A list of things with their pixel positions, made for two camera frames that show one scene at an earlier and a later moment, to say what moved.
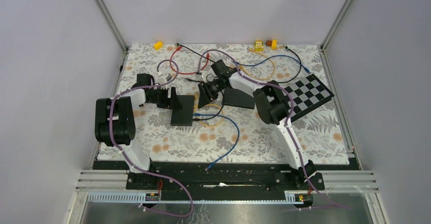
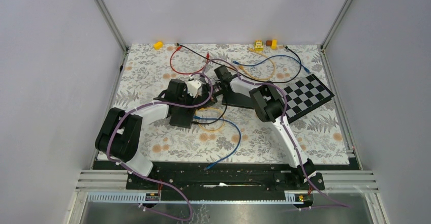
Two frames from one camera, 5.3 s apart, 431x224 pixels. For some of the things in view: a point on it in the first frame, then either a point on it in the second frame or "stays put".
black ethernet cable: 278,82 stays put
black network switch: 184,117 stays put
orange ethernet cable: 202,105 to 208,130
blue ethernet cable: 306,70 stays put
